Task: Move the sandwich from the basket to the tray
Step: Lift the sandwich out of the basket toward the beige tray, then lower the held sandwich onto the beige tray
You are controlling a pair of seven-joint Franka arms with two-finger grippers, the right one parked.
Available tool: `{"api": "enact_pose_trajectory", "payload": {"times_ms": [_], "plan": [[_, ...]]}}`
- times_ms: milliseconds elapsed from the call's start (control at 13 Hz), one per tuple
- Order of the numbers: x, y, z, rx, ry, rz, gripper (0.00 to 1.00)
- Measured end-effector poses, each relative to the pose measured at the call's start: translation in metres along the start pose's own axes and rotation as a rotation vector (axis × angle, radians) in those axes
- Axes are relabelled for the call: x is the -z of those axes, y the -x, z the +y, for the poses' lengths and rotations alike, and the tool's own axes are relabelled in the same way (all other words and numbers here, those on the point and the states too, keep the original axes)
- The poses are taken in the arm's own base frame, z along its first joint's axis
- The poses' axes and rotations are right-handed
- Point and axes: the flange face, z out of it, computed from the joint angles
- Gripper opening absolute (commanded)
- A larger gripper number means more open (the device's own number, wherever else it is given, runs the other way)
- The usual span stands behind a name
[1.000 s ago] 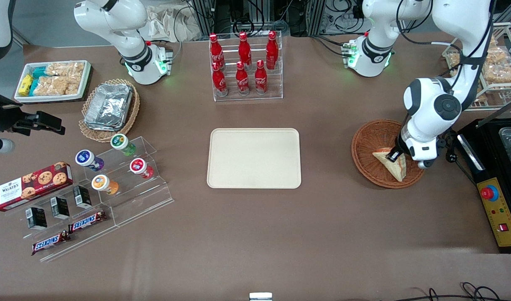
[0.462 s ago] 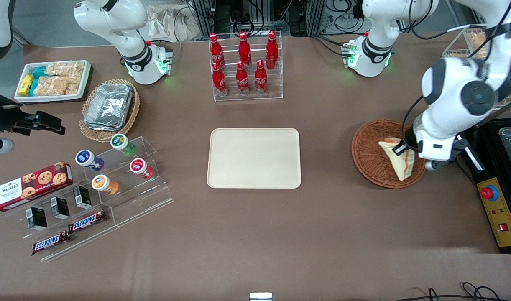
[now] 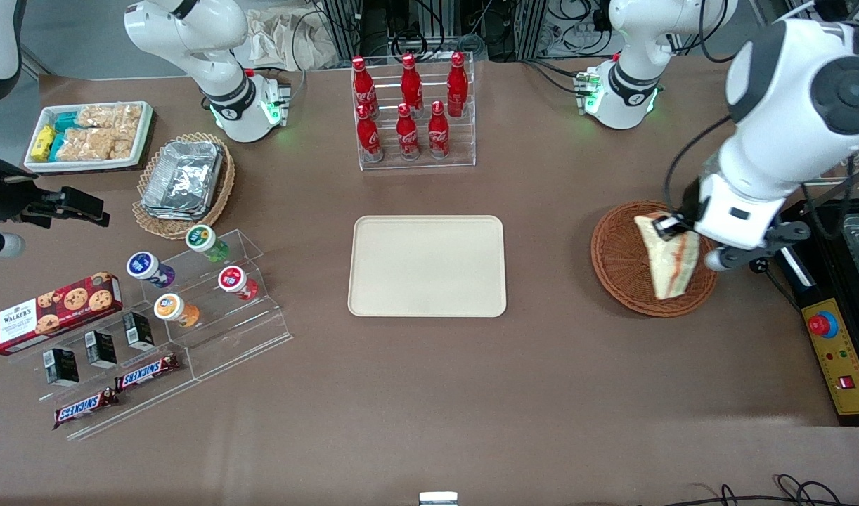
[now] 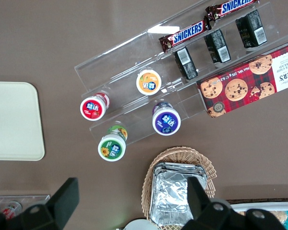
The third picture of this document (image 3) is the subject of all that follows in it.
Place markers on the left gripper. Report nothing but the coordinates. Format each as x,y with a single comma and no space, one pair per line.
690,201

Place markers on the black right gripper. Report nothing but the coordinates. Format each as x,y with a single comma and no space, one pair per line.
1,191

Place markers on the triangular sandwich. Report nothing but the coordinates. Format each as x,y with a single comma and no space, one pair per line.
672,270

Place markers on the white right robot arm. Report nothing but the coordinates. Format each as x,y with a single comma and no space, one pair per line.
211,63

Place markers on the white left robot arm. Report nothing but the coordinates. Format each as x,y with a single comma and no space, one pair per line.
788,105

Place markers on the round brown wicker basket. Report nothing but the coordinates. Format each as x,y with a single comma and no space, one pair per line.
616,260

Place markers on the oval light wicker basket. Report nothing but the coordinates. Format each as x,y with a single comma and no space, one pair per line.
152,223

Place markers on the white rectangular snack tray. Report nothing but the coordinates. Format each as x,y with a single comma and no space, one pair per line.
145,130

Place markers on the beige plastic tray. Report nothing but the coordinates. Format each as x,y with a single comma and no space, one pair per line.
426,267

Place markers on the teal snack packet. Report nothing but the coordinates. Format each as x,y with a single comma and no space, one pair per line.
67,121
57,146

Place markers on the yellow snack packet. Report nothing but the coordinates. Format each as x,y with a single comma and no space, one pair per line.
43,143

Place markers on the clear bag of crackers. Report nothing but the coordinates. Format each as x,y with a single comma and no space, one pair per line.
124,144
110,116
85,144

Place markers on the purple lidded cup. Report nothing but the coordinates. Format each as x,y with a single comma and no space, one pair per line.
145,267

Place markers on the red Walkers cookie box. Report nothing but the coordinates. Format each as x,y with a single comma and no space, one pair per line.
50,316

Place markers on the stack of foil trays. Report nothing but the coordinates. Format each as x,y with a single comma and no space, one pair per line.
183,179

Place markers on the small black carton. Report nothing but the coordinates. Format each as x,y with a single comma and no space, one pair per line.
62,367
138,332
100,350

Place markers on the green lidded cup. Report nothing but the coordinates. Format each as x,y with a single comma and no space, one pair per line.
203,239

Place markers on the orange lidded cup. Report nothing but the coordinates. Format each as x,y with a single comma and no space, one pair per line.
171,308

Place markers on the black countertop appliance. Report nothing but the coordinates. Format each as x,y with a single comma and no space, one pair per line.
823,288

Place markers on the Snickers chocolate bar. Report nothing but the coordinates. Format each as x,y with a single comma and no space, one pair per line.
147,372
85,408

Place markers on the red lidded cup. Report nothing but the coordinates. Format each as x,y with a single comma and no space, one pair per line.
233,280

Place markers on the clear acrylic stepped snack stand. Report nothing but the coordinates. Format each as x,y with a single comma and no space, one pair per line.
148,400

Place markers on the clear acrylic bottle rack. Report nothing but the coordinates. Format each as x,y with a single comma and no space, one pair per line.
464,151

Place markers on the yellow control box red button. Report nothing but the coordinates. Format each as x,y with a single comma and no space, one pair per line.
841,351

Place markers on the clear acrylic stepped cup stand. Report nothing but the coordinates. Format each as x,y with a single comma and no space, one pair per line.
254,330

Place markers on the red cola bottle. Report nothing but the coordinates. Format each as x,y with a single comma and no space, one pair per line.
411,84
368,137
457,84
407,137
363,88
438,133

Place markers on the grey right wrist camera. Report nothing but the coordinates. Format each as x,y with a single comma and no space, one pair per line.
4,245

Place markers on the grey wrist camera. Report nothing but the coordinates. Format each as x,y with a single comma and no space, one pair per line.
4,245
753,256

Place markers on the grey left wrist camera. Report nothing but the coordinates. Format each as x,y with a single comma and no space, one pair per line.
753,256

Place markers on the black background equipment frame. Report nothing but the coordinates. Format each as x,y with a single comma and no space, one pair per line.
514,28

